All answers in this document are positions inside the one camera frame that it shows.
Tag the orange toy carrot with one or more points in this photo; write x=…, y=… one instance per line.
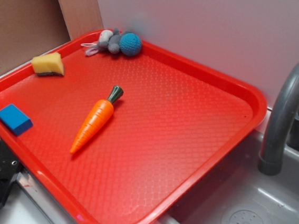
x=99, y=115

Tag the red plastic tray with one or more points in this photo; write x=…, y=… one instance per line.
x=175, y=121

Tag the grey and blue plush toy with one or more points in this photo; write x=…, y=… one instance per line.
x=115, y=42

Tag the yellow sponge piece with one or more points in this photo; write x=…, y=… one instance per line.
x=48, y=64

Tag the grey toy sink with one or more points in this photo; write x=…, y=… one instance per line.
x=236, y=192

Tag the blue rectangular block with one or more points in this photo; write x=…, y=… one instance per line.
x=15, y=120

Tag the wooden board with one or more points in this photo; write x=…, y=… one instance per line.
x=81, y=16

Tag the grey toy faucet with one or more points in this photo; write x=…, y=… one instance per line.
x=282, y=128

